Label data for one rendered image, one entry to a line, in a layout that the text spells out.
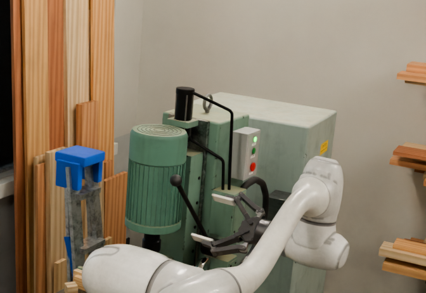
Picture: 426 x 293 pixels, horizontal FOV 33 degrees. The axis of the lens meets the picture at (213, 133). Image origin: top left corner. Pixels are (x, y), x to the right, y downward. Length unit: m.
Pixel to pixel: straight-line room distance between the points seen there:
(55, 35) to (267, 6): 1.34
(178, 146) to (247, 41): 2.43
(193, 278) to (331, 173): 0.56
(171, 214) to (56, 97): 1.81
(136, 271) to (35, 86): 2.32
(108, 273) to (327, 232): 0.64
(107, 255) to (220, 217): 0.89
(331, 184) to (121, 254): 0.60
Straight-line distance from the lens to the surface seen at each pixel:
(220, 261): 2.38
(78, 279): 2.53
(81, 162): 3.14
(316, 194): 1.80
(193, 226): 2.38
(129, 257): 1.49
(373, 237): 4.52
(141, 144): 2.14
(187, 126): 2.27
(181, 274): 1.44
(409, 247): 4.03
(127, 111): 4.81
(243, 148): 2.38
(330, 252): 1.88
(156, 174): 2.15
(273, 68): 4.47
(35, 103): 3.70
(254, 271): 1.60
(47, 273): 3.84
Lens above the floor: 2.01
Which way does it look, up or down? 13 degrees down
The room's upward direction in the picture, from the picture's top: 5 degrees clockwise
